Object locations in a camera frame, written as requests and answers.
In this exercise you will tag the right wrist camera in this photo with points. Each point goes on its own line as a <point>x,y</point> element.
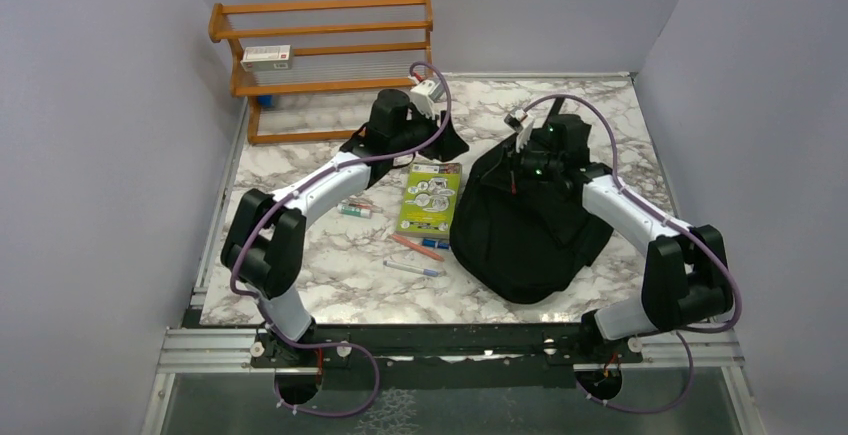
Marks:
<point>522,124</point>

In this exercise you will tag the white green glue stick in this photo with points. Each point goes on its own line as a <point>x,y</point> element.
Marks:
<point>354,210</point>

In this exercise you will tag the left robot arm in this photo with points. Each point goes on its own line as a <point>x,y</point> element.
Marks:
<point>264,246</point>

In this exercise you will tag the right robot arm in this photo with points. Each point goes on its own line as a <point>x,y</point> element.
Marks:
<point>686,279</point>

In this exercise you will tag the white blue marker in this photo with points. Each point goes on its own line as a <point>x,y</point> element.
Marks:
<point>412,269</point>

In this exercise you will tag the white red box on shelf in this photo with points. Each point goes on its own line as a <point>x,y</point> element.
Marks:
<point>266,58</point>

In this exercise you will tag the wooden shelf rack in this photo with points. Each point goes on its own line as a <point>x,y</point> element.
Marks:
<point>343,52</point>

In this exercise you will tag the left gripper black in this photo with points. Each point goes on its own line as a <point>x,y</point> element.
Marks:
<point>446,145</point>

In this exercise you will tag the black mounting rail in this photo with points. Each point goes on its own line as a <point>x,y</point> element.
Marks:
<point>360,357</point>

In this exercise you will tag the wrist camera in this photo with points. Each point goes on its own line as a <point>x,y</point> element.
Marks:
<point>424,96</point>
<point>522,124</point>

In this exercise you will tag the black student backpack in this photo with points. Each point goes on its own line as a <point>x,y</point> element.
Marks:
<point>523,241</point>

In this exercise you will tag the orange pen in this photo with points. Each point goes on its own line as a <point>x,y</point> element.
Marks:
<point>417,248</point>

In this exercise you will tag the yellow-green treehouse book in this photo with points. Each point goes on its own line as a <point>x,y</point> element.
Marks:
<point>429,200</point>

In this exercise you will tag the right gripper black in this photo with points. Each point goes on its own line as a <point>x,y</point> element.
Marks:
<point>523,182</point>

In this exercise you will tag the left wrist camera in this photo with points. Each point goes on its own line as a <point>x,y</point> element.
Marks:
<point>424,96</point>

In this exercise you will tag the blue capped marker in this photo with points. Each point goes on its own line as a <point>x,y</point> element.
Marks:
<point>435,244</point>

